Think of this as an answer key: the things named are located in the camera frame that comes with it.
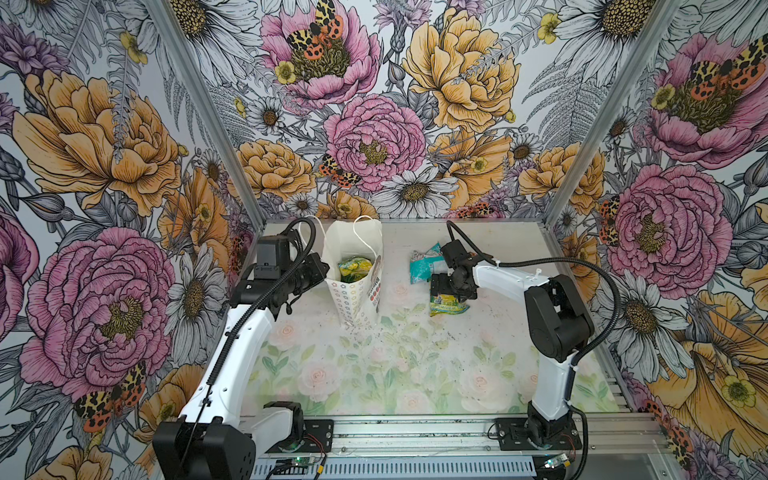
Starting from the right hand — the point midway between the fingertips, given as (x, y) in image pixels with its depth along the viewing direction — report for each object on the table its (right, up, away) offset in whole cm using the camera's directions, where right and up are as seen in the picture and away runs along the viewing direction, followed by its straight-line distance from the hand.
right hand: (447, 299), depth 97 cm
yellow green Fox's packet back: (-1, -1, -3) cm, 3 cm away
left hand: (-33, +9, -19) cm, 40 cm away
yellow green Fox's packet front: (-29, +10, -7) cm, 31 cm away
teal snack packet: (-8, +10, +7) cm, 15 cm away
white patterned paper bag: (-33, +19, -1) cm, 38 cm away
